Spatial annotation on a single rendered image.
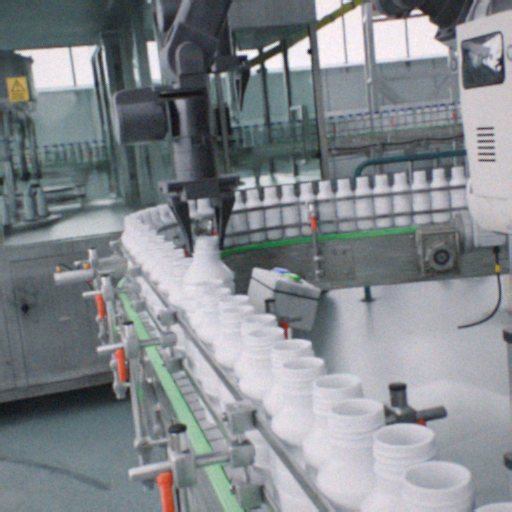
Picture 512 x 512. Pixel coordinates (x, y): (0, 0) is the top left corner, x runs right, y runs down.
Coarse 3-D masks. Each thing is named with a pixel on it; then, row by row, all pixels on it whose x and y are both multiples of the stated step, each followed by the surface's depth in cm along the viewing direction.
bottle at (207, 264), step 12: (204, 240) 109; (216, 240) 110; (204, 252) 109; (216, 252) 110; (192, 264) 110; (204, 264) 109; (216, 264) 110; (192, 276) 109; (204, 276) 108; (216, 276) 108; (228, 276) 110; (192, 288) 109; (228, 288) 109; (192, 300) 109; (192, 312) 110; (192, 348) 111
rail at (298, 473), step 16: (128, 256) 179; (144, 272) 152; (176, 320) 114; (192, 336) 101; (176, 352) 120; (208, 352) 92; (192, 384) 107; (224, 384) 83; (208, 400) 97; (240, 400) 76; (256, 416) 70; (224, 432) 87; (272, 432) 66; (272, 448) 66; (288, 464) 61; (304, 480) 57; (320, 496) 54
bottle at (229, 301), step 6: (222, 300) 95; (228, 300) 96; (234, 300) 96; (240, 300) 96; (246, 300) 93; (222, 306) 93; (228, 306) 93; (216, 336) 94; (222, 336) 93; (216, 342) 94; (216, 348) 94
